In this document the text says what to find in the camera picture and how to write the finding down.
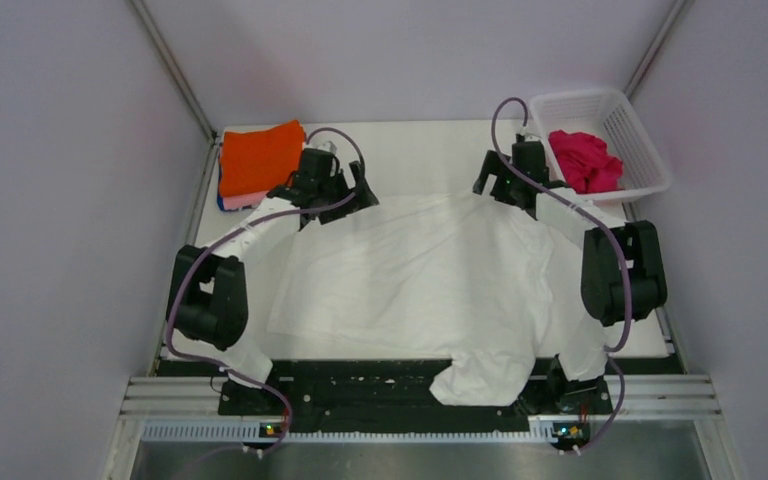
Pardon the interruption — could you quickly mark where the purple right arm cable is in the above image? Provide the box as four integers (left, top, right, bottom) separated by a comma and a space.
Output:
491, 97, 634, 455

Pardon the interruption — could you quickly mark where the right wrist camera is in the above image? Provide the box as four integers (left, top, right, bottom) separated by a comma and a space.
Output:
515, 131, 542, 143

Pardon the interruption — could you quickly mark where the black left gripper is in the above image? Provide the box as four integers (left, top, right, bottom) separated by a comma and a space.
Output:
317, 160, 376, 223

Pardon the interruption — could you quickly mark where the folded pink t shirt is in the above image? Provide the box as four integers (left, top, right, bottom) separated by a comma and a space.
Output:
218, 191, 267, 211

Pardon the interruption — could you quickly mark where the aluminium frame rail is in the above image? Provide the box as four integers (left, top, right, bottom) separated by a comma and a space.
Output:
120, 375, 721, 445

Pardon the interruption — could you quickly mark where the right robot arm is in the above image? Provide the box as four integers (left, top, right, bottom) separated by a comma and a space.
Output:
472, 137, 667, 412

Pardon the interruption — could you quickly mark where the crumpled magenta t shirt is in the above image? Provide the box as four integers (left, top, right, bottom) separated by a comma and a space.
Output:
548, 130, 623, 194

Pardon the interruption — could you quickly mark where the folded orange t shirt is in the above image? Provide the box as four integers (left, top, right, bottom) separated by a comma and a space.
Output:
218, 120, 306, 198

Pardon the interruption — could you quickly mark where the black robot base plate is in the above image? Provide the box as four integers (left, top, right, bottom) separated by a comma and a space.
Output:
155, 357, 683, 437

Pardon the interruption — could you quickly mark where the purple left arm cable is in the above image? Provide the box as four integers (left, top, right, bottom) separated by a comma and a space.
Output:
163, 127, 367, 458

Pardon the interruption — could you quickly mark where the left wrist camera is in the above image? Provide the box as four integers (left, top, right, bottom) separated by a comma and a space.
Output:
316, 140, 337, 156

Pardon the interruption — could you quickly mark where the white plastic laundry basket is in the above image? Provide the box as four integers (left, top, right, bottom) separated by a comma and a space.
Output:
528, 88, 673, 204

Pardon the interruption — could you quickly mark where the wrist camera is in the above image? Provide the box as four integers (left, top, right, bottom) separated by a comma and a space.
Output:
515, 131, 542, 143
316, 140, 337, 156

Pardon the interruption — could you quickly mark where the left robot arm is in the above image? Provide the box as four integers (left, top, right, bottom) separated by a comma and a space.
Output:
164, 147, 379, 414

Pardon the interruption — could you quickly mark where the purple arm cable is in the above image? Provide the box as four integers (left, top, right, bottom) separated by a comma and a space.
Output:
491, 97, 634, 455
163, 127, 367, 458

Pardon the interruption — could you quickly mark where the white printed t shirt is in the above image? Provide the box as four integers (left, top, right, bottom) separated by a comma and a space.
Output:
267, 193, 606, 406

